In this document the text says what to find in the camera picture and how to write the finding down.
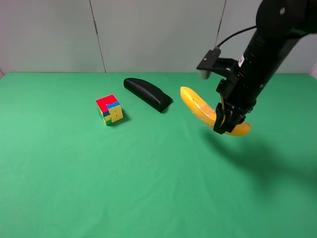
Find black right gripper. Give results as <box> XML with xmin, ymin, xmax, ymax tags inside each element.
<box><xmin>213</xmin><ymin>76</ymin><xmax>256</xmax><ymax>135</ymax></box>

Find yellow banana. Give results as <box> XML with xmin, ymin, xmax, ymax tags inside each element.
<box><xmin>180</xmin><ymin>86</ymin><xmax>252</xmax><ymax>136</ymax></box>

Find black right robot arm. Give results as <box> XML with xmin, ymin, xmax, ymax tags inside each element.
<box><xmin>213</xmin><ymin>0</ymin><xmax>317</xmax><ymax>134</ymax></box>

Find black glasses case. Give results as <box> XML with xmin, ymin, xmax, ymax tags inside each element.
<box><xmin>123</xmin><ymin>78</ymin><xmax>173</xmax><ymax>113</ymax></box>

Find multicoloured puzzle cube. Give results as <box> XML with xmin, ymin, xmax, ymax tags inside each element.
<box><xmin>96</xmin><ymin>94</ymin><xmax>123</xmax><ymax>125</ymax></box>

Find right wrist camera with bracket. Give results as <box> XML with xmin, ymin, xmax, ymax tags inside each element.
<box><xmin>197</xmin><ymin>47</ymin><xmax>238</xmax><ymax>79</ymax></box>

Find black right camera cable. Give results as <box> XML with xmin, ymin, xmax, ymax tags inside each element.
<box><xmin>214</xmin><ymin>25</ymin><xmax>258</xmax><ymax>50</ymax></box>

